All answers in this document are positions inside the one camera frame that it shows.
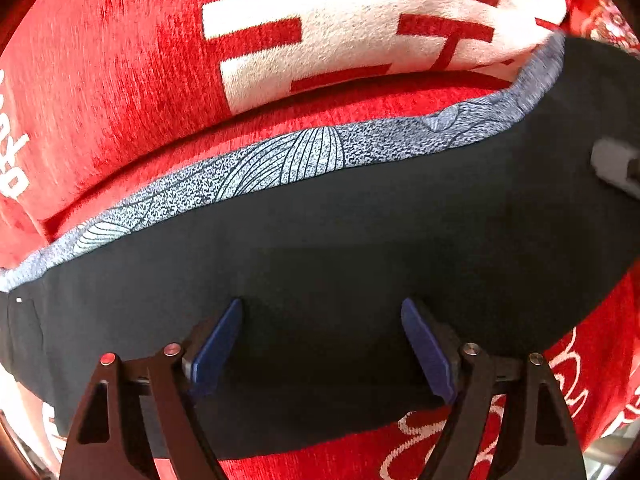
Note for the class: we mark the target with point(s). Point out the black pants with blue trim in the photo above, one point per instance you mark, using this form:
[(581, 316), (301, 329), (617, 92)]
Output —
[(325, 250)]

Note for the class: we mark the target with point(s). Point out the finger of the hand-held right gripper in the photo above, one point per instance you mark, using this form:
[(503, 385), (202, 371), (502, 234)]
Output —
[(612, 162)]

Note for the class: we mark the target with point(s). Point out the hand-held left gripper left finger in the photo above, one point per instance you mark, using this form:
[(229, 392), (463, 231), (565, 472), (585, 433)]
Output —
[(217, 350)]

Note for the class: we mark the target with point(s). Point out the red embroidered pillow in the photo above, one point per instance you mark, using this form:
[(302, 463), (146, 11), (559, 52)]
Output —
[(610, 17)]

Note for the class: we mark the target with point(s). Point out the red printed blanket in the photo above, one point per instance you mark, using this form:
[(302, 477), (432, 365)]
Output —
[(125, 85)]

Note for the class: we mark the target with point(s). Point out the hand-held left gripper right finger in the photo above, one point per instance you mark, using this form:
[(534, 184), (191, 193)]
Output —
[(430, 355)]

